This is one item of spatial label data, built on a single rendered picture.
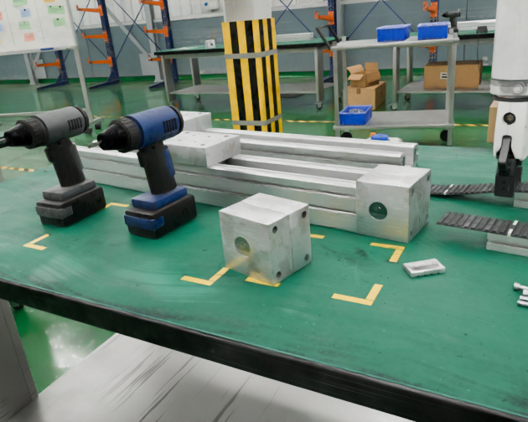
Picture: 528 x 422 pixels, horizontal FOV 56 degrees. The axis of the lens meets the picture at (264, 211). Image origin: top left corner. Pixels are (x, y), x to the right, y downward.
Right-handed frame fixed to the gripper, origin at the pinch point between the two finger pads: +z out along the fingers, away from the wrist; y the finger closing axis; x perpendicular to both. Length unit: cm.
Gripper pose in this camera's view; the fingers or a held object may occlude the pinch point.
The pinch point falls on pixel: (508, 182)
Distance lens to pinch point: 100.6
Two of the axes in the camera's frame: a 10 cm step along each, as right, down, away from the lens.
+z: 0.8, 9.3, 3.7
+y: 5.8, -3.4, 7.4
